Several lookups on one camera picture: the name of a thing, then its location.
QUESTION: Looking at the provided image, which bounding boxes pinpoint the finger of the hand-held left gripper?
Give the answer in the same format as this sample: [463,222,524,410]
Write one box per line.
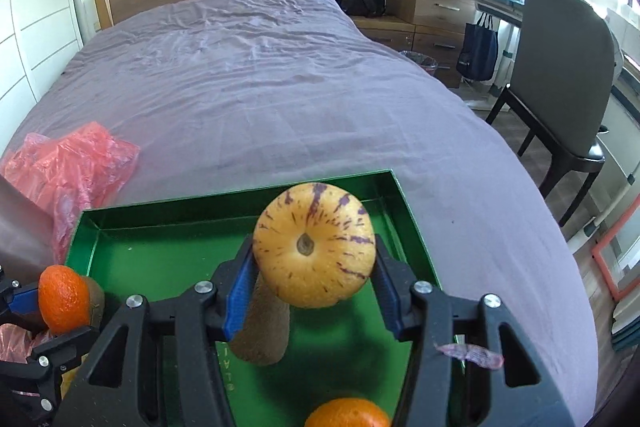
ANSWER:
[0,326,101,427]
[0,264,42,325]

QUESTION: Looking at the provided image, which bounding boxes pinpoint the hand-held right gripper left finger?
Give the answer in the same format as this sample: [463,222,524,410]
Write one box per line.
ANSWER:
[52,234,256,427]

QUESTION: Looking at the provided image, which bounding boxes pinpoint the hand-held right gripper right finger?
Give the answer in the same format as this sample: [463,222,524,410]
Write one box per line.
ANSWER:
[372,234,576,427]

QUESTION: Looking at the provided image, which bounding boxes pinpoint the yellow banana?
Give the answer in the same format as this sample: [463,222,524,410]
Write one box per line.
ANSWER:
[60,354,88,398]

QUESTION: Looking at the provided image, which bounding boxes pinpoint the brown kiwi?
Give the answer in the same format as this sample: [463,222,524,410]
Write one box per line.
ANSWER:
[227,274,292,367]
[82,277,106,325]

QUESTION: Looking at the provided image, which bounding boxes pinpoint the orange mandarin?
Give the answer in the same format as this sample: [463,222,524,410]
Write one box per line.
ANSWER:
[38,265,92,335]
[304,398,392,427]

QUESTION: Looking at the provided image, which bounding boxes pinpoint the green tray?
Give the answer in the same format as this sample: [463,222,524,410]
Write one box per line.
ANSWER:
[64,168,468,427]

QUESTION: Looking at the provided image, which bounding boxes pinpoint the striped yellow pepino melon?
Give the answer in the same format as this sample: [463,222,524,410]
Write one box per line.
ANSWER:
[252,183,377,309]

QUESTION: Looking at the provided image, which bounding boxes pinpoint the steel and black kettle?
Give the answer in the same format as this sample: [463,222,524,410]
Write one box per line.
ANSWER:
[0,174,56,280]

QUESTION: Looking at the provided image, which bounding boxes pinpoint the pink plastic scrap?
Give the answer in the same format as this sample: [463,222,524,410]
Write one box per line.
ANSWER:
[435,343,505,370]

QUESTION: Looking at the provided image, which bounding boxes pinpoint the pink plastic sheet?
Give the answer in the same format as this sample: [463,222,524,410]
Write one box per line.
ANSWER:
[0,122,141,395]

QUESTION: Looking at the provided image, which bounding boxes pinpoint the waste basket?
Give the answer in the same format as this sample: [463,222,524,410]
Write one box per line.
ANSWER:
[400,50,439,75]

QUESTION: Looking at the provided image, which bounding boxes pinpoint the dark blue tote bag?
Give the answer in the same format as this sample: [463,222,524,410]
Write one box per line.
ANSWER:
[456,12,500,82]

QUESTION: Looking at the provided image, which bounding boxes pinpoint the white wardrobe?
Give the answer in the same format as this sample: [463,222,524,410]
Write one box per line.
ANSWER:
[0,0,83,118]

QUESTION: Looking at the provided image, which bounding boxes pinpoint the low wooden cabinet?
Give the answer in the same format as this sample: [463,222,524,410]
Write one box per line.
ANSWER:
[347,14,468,88]

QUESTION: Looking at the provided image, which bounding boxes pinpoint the grey chair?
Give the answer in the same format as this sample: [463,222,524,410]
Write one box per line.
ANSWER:
[486,0,623,228]

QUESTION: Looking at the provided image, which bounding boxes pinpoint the orange frame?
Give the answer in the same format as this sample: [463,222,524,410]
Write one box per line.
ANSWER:
[591,217,640,303]

